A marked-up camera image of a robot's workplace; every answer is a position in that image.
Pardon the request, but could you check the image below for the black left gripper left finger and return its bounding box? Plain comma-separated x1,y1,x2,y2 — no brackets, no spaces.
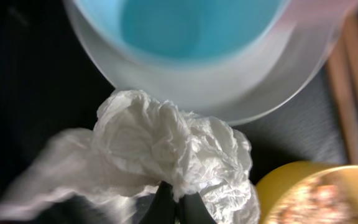
139,182,176,224

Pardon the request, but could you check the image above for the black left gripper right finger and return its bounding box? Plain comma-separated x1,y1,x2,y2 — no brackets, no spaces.
179,193,216,224

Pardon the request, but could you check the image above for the white tissue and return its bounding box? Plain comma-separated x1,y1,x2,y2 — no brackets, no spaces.
0,90,260,223

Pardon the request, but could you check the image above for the yellow bowl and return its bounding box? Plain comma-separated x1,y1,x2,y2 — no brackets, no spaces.
256,161,358,224

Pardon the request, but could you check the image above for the grey plate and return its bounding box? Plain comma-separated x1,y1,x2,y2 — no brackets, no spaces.
65,1,348,126

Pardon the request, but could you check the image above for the blue cup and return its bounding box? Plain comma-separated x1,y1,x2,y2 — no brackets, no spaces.
74,0,289,65

